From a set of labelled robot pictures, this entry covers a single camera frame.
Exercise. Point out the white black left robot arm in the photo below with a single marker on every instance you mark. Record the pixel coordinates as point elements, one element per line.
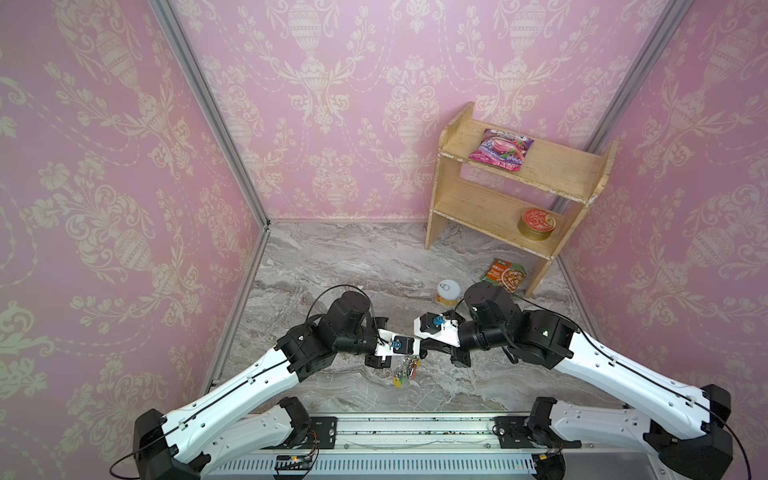
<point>182,443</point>

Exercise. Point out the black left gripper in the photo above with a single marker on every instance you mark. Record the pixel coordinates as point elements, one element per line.
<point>378,361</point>

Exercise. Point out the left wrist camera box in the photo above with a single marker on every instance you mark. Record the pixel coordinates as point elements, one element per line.
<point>391,344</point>

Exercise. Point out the right aluminium corner post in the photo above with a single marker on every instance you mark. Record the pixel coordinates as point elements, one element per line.
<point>667,24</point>

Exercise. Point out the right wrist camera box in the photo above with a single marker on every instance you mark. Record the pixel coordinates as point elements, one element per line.
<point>438,327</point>

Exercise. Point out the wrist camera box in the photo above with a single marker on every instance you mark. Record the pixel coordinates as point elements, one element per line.
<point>391,344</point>
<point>438,327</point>

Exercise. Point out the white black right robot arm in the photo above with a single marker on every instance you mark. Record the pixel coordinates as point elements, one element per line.
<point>683,425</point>

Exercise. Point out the aluminium front rail base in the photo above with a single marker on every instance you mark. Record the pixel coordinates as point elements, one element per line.
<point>410,446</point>

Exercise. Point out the pink snack packet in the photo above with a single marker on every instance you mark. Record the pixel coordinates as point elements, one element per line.
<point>502,149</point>

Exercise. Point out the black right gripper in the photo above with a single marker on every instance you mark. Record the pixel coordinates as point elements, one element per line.
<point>458,355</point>

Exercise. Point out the aluminium corner frame post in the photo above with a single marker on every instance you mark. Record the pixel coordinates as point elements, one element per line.
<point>194,74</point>

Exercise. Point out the green orange food packet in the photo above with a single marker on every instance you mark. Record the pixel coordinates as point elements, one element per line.
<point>506,274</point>

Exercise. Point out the red round tin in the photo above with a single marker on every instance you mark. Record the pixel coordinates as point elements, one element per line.
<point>536,224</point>

